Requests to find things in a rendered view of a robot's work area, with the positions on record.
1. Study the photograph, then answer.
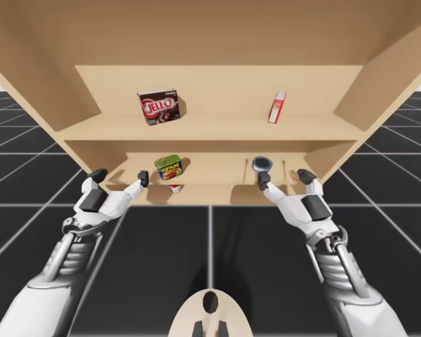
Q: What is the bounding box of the blue flat can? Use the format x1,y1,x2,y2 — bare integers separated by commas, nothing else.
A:
251,156,273,173

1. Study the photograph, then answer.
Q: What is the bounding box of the tan robot part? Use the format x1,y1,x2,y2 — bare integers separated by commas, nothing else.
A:
167,287,253,337

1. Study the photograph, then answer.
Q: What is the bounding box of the green and blue rectangular can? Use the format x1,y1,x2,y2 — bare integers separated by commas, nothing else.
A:
154,153,182,182

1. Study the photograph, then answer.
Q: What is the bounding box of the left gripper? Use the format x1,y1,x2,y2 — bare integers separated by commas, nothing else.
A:
72,168,149,225

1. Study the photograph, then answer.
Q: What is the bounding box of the brown and red carton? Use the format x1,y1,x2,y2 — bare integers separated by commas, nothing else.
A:
137,89,181,126

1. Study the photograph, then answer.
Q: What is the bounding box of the pale wooden shelf unit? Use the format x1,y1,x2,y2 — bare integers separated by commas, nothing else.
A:
0,0,421,206

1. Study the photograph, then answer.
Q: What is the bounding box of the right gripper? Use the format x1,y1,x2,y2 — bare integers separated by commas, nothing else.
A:
257,168,333,230

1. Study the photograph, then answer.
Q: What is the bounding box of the red and white carton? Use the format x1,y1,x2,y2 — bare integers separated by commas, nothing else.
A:
267,92,287,124

